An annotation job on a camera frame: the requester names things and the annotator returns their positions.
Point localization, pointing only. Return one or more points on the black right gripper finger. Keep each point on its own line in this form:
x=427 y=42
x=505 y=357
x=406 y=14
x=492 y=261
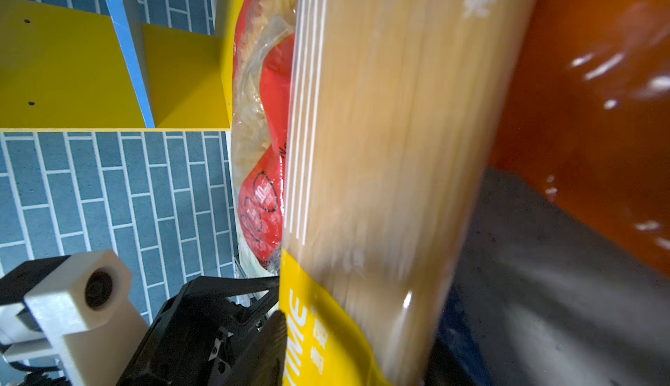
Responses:
x=262 y=362

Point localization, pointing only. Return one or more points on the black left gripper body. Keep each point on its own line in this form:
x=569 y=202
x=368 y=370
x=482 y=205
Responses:
x=200 y=333

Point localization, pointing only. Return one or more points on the blue shell pasta bag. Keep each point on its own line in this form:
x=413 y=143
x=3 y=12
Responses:
x=455 y=357

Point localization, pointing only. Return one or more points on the yellow shelf with coloured boards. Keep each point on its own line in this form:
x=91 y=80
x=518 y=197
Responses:
x=102 y=65

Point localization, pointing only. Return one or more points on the red macaroni bag upper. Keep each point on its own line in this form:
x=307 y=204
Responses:
x=261 y=83

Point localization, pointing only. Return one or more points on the orange macaroni bag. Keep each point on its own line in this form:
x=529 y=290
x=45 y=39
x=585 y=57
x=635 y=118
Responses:
x=586 y=121

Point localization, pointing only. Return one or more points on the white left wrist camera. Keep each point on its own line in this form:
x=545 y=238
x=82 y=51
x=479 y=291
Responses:
x=72 y=314

